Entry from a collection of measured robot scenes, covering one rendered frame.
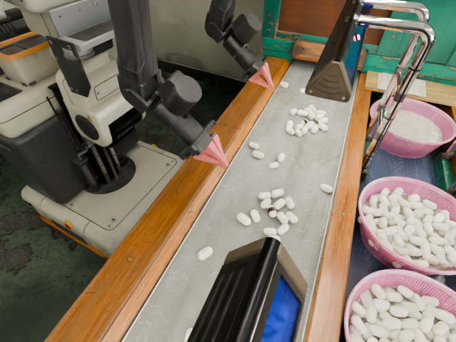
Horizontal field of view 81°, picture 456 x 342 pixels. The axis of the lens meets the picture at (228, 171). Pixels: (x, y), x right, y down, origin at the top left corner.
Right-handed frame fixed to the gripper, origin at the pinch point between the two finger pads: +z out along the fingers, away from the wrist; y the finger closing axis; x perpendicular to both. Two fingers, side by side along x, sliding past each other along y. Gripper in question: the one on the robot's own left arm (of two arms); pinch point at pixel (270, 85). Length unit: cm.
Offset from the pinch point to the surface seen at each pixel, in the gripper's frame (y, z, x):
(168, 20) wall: 140, -80, 112
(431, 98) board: 30, 46, -28
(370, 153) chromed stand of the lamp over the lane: -11.5, 31.3, -16.4
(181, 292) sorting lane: -65, 11, 8
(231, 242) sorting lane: -51, 14, 4
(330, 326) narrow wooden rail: -60, 30, -12
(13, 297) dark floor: -79, -11, 124
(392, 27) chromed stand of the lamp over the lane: -12.0, 4.5, -36.2
